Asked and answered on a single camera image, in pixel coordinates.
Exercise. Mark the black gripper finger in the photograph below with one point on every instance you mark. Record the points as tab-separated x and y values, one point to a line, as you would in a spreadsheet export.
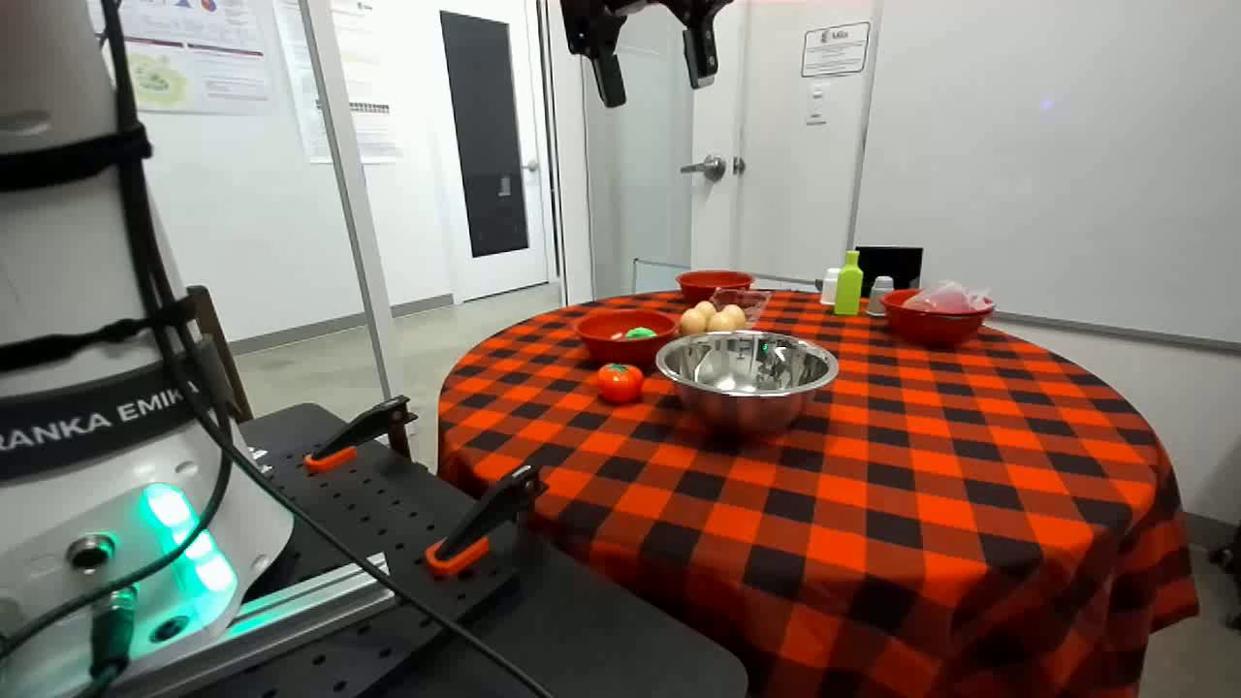
701	53
612	77

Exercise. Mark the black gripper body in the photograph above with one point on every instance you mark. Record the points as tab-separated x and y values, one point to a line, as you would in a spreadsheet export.
594	23

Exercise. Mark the green broccoli toy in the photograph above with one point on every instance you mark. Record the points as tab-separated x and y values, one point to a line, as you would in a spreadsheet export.
643	336

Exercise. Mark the red tomato toy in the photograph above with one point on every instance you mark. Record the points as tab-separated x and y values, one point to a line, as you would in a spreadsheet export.
620	386

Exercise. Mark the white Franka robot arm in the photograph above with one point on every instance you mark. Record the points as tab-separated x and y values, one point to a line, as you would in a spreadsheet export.
161	548

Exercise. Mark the red bowl with dark contents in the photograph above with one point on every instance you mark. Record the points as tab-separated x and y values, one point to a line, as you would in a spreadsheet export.
705	285

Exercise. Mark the red bowl near front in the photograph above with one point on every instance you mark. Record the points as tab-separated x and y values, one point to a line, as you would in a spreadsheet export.
603	336

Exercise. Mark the silver metal bowl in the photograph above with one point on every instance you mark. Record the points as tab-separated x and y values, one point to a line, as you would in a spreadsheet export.
745	381

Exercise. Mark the red bowl with pink contents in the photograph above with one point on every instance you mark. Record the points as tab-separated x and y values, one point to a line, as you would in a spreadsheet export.
930	328

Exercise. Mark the paper sign on door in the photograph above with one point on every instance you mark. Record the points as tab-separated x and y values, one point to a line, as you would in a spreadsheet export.
837	53

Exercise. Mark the white door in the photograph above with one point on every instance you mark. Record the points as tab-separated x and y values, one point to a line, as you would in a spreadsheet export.
801	138

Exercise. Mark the small white bottle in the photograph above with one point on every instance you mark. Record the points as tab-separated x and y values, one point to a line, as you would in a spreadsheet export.
832	285

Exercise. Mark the green plastic bottle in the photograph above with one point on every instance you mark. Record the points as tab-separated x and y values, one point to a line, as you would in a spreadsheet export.
846	292

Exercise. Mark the black orange clamp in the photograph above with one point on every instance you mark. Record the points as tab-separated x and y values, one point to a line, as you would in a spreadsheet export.
381	421
471	540

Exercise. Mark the red black checkered tablecloth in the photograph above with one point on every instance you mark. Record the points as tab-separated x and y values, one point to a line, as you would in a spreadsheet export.
979	519

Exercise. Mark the silver door handle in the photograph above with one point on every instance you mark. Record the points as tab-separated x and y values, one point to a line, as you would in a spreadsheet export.
716	169

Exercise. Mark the black wall tray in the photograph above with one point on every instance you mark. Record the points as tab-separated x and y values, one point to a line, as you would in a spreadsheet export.
903	265

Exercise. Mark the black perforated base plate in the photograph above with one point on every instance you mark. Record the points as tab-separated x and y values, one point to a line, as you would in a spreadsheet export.
559	623

